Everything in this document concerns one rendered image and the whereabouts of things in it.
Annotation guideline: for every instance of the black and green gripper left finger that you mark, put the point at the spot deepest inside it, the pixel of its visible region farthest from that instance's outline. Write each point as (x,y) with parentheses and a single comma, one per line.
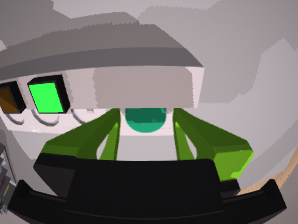
(84,140)

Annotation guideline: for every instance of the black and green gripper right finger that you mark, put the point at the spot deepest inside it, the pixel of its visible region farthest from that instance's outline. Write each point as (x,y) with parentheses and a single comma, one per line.
(230,153)

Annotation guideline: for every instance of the green screw cap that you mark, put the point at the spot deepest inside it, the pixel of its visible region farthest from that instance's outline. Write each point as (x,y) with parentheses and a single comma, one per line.
(145,120)

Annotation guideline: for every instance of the grey flat mat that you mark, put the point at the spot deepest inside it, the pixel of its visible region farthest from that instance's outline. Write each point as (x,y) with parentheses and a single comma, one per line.
(249,49)

